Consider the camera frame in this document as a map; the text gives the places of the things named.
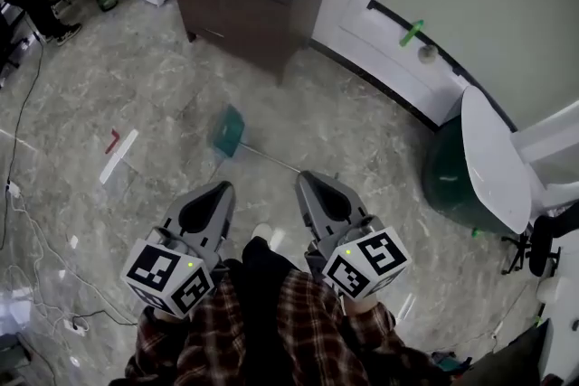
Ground short black cable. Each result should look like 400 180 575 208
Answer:
71 308 138 330

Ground black chair base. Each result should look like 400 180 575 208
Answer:
0 2 35 83

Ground white tape strip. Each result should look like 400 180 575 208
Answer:
394 293 418 323

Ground person's black trousers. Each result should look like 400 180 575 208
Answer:
223 236 300 386

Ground person's plaid shirt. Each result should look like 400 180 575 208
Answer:
108 268 453 386

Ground green dustpan with metal handle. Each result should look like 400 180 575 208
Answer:
206 104 303 174

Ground white cable bundle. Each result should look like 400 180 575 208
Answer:
0 189 138 358

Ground brown vanity cabinet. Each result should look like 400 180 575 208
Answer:
166 0 337 86

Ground person's left forearm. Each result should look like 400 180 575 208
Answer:
124 305 200 381

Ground long black cable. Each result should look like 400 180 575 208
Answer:
0 43 47 250

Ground red angled piece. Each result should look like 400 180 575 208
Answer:
104 127 122 155

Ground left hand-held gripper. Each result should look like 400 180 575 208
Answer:
120 181 237 320

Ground person's right forearm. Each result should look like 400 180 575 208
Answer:
341 296 436 372

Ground black framed glass panel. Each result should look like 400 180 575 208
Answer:
366 0 579 133

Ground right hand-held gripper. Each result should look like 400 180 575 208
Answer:
295 170 413 302

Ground person's white shoe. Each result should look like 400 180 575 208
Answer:
251 222 274 249

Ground white flat strip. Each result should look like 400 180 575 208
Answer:
99 128 140 186

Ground dark green bin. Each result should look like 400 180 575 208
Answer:
422 118 522 237

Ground grey round knob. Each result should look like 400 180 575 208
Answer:
417 43 439 64

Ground white floor socket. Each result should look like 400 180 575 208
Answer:
62 317 88 338

